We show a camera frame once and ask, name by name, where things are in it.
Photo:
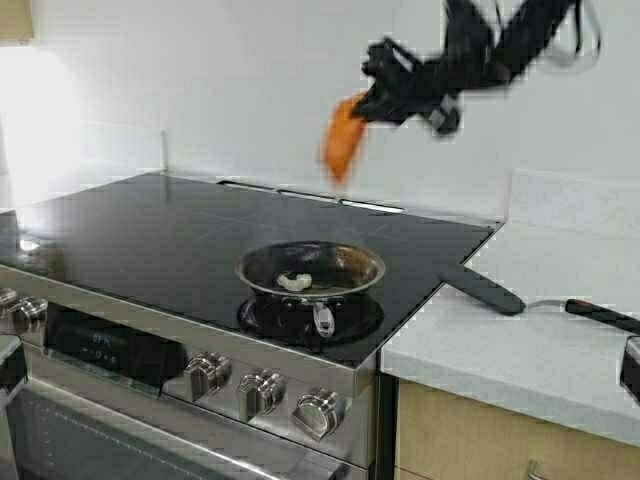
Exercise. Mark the steel frying pan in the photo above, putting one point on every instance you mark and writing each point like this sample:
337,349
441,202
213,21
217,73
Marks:
338,298

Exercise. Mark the stove knob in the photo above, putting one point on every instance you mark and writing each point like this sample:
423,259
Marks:
259,393
206,373
29,314
8,302
319,412

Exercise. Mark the raw white shrimp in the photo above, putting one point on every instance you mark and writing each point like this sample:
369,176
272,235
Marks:
295,282

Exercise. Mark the far left stove knob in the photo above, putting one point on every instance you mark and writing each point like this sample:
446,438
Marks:
8,302

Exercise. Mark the black robot base right edge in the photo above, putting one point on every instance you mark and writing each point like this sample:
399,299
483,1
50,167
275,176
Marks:
630,369

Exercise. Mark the light wood base cabinet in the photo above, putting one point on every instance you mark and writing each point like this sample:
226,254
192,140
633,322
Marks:
444,436

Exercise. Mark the middle stove knob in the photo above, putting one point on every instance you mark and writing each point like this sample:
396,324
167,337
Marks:
206,373

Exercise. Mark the black robot base left edge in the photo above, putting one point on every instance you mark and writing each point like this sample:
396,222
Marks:
13,363

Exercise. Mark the orange plastic bowl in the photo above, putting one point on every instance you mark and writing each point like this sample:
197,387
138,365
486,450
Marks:
343,136

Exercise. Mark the stove black display panel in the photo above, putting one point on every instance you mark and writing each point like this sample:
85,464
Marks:
123,354

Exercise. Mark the stainless steel electric stove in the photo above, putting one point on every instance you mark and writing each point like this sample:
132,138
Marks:
159,254

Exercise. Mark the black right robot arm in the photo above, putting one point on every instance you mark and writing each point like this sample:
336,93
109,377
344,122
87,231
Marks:
472,59

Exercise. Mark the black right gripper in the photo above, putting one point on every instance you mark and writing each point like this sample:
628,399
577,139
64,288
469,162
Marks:
398,94

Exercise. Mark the far right stove knob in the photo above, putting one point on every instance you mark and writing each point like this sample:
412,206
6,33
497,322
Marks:
319,412

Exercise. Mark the black spatula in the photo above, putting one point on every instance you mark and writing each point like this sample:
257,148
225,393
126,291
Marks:
503,301

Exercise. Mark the wood upper cabinet corner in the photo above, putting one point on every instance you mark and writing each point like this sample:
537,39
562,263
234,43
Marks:
16,24

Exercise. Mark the metal cabinet drawer handle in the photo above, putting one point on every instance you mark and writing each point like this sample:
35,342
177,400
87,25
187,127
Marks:
532,472

